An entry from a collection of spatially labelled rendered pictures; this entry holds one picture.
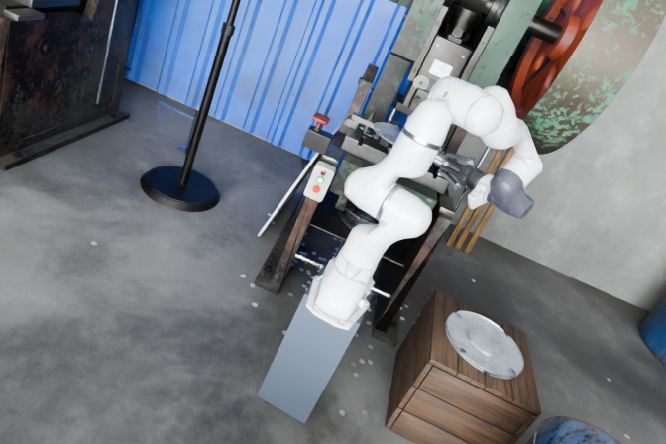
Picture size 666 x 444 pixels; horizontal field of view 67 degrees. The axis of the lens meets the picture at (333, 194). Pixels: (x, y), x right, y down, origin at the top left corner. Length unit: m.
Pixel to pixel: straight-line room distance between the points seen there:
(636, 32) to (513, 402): 1.16
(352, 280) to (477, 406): 0.63
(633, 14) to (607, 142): 1.84
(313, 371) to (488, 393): 0.55
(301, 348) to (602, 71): 1.21
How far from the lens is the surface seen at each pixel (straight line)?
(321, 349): 1.55
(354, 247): 1.39
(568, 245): 3.72
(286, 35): 3.24
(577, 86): 1.70
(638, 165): 3.60
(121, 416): 1.64
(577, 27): 2.02
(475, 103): 1.28
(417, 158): 1.28
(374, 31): 3.15
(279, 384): 1.69
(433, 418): 1.84
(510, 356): 1.91
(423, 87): 1.94
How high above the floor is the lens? 1.33
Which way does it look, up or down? 25 degrees down
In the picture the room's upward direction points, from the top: 24 degrees clockwise
